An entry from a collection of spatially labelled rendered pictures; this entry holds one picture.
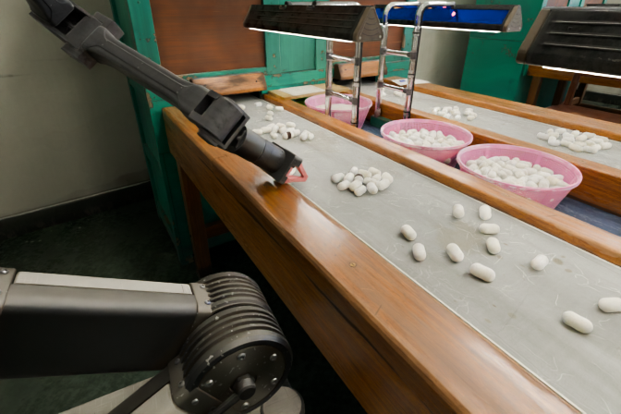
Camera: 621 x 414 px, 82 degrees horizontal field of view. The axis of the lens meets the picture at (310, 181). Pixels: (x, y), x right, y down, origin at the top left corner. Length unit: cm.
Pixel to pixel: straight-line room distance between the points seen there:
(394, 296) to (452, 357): 10
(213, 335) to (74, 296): 14
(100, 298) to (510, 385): 43
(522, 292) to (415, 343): 22
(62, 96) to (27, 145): 30
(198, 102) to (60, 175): 174
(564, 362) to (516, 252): 21
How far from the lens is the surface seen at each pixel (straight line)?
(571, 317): 59
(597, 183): 108
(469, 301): 57
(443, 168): 90
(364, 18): 84
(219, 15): 152
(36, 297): 43
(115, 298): 44
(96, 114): 228
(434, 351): 47
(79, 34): 92
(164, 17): 146
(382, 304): 50
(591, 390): 54
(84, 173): 237
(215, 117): 66
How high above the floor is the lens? 112
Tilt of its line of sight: 27 degrees down
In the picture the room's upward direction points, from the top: straight up
